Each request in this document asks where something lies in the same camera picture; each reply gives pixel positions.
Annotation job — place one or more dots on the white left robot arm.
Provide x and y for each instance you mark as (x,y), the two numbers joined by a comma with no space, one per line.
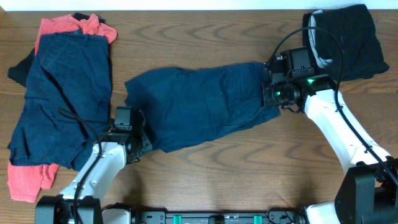
(80,202)

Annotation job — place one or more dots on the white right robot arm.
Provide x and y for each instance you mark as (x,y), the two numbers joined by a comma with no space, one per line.
(368,192)

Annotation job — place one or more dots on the navy garment on pile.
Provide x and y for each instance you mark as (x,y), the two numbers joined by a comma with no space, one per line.
(67,102)

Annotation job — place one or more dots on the coral red garment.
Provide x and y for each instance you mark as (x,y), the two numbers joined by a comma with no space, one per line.
(25,182)

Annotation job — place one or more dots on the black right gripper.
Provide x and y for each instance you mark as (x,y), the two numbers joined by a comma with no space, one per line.
(267,99)

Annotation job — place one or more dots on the navy blue shorts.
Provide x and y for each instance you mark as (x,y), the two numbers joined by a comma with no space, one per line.
(185,108)

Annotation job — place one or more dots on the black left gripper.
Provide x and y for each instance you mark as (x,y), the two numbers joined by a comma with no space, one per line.
(147,145)

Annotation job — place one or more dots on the black folded garment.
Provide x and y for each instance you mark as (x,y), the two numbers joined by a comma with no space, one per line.
(354,28)

